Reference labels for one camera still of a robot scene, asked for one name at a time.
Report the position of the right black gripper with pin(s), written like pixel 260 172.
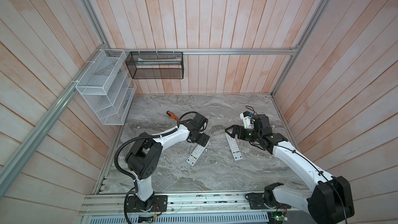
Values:
pixel 235 129

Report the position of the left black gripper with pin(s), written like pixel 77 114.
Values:
pixel 203 140

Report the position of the white remote control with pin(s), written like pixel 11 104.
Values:
pixel 234 148
pixel 194 156

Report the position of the orange handled screwdriver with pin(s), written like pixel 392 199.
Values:
pixel 170 114

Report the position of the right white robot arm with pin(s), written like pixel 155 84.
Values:
pixel 329 199

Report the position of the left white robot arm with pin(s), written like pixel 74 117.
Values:
pixel 143 157

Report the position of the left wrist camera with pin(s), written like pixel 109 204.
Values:
pixel 199 120

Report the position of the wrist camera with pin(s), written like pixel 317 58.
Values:
pixel 246 117
pixel 199 120

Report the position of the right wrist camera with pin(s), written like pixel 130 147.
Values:
pixel 246 117

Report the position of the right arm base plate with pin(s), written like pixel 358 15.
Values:
pixel 257 201

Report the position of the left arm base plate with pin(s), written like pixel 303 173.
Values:
pixel 134 204

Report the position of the aluminium frame bar back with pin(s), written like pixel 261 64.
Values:
pixel 220 51

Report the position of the aluminium frame bar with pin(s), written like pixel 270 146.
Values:
pixel 220 51
pixel 32 141

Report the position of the black wire mesh basket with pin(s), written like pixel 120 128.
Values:
pixel 155 65

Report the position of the aluminium mounting rail front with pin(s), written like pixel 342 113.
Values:
pixel 177 203

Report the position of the white wire mesh shelf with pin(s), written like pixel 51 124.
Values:
pixel 107 87

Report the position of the aluminium frame bar left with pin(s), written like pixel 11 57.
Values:
pixel 32 141

